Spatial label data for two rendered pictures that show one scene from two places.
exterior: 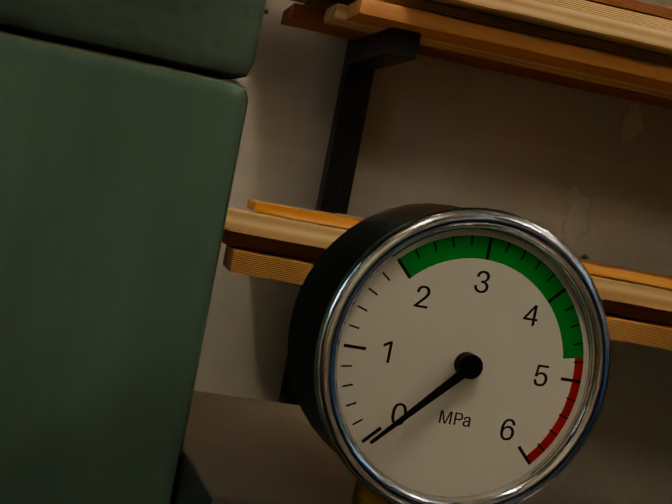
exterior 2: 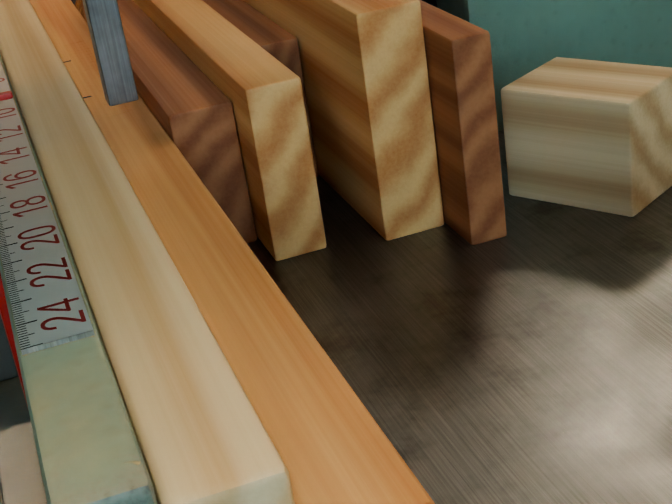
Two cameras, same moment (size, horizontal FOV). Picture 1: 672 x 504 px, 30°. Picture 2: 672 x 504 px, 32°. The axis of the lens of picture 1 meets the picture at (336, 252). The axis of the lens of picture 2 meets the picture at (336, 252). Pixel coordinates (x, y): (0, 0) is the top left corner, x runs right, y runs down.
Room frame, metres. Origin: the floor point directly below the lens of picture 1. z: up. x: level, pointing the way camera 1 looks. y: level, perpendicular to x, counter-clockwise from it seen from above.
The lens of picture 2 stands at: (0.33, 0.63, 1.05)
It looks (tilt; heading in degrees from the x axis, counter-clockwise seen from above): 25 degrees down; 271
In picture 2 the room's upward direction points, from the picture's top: 9 degrees counter-clockwise
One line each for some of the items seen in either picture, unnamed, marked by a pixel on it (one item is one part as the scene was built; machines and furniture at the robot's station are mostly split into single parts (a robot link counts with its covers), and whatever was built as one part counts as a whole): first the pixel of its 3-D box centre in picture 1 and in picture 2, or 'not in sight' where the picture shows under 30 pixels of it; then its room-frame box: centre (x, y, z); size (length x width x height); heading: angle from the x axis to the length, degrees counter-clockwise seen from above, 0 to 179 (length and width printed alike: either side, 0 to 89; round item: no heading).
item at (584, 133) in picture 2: not in sight; (592, 133); (0.25, 0.29, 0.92); 0.04 x 0.03 x 0.04; 137
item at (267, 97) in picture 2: not in sight; (208, 88); (0.37, 0.21, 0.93); 0.20 x 0.02 x 0.06; 107
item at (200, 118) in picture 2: not in sight; (155, 102); (0.40, 0.20, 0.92); 0.19 x 0.02 x 0.05; 107
